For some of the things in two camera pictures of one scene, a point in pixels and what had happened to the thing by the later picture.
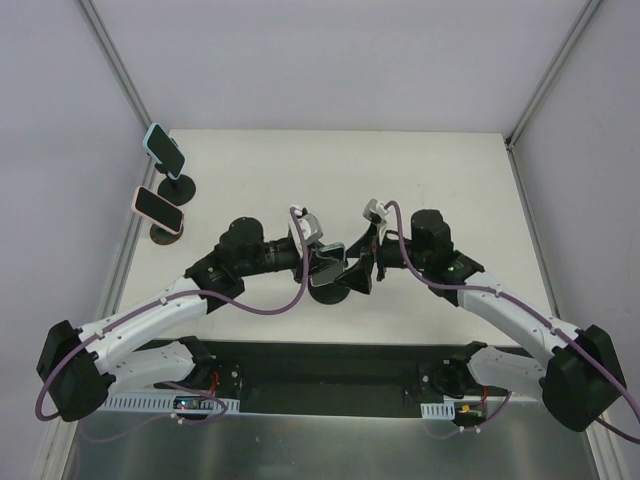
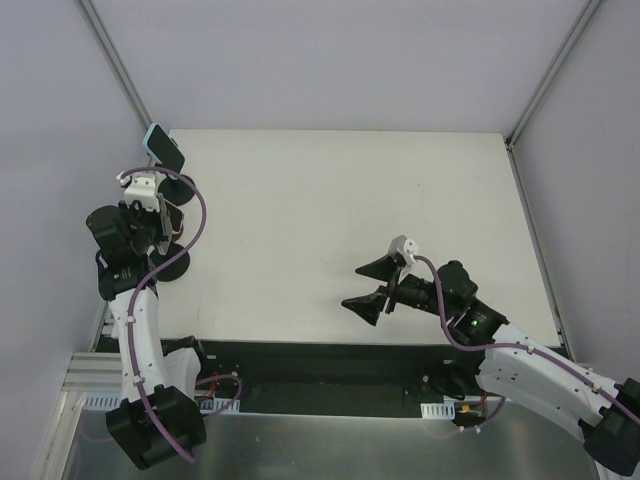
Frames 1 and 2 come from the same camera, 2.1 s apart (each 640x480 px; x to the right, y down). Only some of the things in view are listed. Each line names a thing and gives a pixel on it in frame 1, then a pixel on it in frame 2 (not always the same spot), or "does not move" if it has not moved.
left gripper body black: [310, 256] to [164, 223]
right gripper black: [377, 255] to [392, 286]
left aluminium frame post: [114, 61] does not move
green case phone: [326, 262] to [166, 225]
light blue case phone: [164, 150] does not move
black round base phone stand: [178, 191] does not move
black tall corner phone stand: [328, 293] to [176, 269]
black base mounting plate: [329, 376] does not move
